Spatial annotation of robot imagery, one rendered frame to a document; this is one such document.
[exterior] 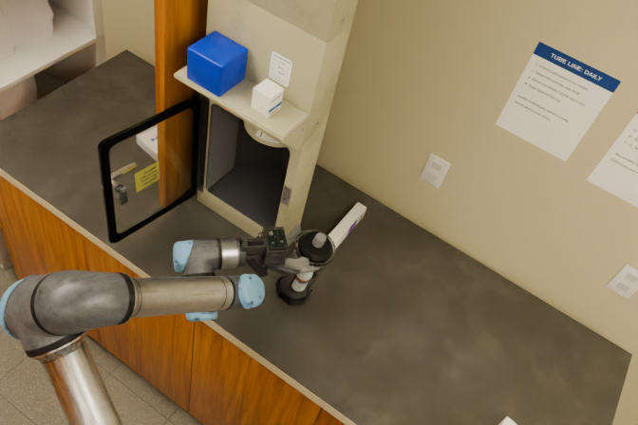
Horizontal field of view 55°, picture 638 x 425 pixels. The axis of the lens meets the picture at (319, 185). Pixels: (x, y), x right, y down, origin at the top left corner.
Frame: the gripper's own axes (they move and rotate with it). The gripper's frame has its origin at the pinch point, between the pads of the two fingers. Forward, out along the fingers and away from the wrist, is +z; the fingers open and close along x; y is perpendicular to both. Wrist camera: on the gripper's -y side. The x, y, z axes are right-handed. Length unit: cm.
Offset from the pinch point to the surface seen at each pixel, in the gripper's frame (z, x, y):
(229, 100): -22.3, 23.7, 31.1
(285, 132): -11.1, 12.5, 32.1
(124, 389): -48, 15, -121
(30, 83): -81, 132, -66
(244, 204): -11.1, 29.4, -18.4
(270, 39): -14, 29, 45
